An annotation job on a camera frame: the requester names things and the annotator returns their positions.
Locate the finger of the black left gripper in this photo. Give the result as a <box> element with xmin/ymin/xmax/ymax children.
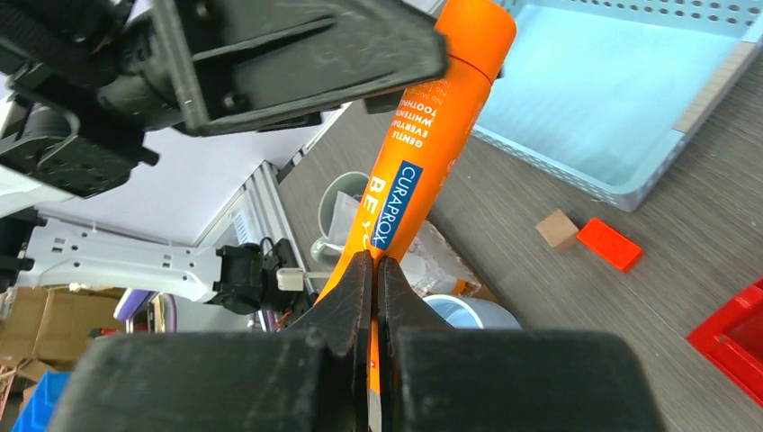
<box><xmin>151</xmin><ymin>1</ymin><xmax>448</xmax><ymax>136</ymax></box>
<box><xmin>364</xmin><ymin>89</ymin><xmax>405</xmax><ymax>114</ymax></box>

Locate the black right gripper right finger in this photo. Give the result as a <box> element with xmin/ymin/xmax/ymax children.
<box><xmin>378</xmin><ymin>257</ymin><xmax>665</xmax><ymax>431</ymax></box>

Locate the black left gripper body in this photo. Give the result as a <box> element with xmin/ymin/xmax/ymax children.
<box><xmin>1</xmin><ymin>1</ymin><xmax>197</xmax><ymax>197</ymax></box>

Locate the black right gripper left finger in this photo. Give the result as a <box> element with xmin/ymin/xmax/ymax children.
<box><xmin>48</xmin><ymin>251</ymin><xmax>373</xmax><ymax>431</ymax></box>

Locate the orange toothpaste tube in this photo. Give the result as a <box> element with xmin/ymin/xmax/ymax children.
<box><xmin>319</xmin><ymin>1</ymin><xmax>516</xmax><ymax>396</ymax></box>

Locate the light blue mug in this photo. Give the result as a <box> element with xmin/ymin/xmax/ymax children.
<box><xmin>424</xmin><ymin>294</ymin><xmax>522</xmax><ymax>329</ymax></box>

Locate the grey-green mug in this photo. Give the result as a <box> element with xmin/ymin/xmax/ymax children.
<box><xmin>310</xmin><ymin>171</ymin><xmax>369</xmax><ymax>266</ymax></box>

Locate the clear textured acrylic holder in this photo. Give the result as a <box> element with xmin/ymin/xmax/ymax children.
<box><xmin>400</xmin><ymin>220</ymin><xmax>482</xmax><ymax>297</ymax></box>

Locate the beige toothbrush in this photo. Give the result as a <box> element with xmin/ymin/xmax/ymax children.
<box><xmin>275</xmin><ymin>267</ymin><xmax>331</xmax><ymax>292</ymax></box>

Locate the white toothpaste tube red cap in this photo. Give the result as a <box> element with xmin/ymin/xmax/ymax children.
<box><xmin>327</xmin><ymin>192</ymin><xmax>360</xmax><ymax>247</ymax></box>

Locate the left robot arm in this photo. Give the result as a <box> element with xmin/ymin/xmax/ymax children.
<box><xmin>1</xmin><ymin>1</ymin><xmax>447</xmax><ymax>315</ymax></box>

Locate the small wooden cube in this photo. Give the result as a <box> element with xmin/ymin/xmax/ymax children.
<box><xmin>535</xmin><ymin>210</ymin><xmax>579</xmax><ymax>253</ymax></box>

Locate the light blue perforated basket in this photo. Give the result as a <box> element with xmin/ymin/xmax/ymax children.
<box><xmin>473</xmin><ymin>1</ymin><xmax>762</xmax><ymax>212</ymax></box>

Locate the orange block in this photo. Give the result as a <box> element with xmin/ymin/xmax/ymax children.
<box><xmin>577</xmin><ymin>218</ymin><xmax>643</xmax><ymax>274</ymax></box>

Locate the red plastic bin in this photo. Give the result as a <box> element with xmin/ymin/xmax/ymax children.
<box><xmin>687</xmin><ymin>280</ymin><xmax>762</xmax><ymax>404</ymax></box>

